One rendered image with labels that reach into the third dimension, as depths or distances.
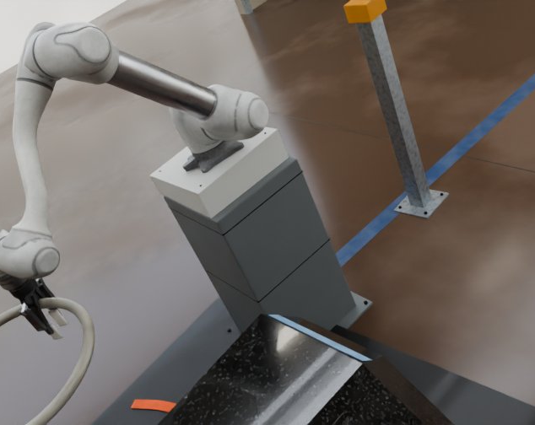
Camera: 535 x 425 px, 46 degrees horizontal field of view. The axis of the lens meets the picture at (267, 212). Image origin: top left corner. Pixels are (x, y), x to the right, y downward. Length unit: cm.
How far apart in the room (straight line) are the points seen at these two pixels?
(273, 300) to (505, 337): 87
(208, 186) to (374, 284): 103
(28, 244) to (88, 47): 52
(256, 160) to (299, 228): 33
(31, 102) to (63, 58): 20
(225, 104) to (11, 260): 80
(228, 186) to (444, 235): 120
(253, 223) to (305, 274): 36
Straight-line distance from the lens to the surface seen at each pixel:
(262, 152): 227
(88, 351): 171
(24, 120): 187
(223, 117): 203
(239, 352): 160
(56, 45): 174
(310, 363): 150
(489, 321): 261
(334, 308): 270
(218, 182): 219
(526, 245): 289
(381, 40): 279
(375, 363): 151
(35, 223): 172
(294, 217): 239
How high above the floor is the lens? 193
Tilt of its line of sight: 32 degrees down
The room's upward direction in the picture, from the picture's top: 25 degrees counter-clockwise
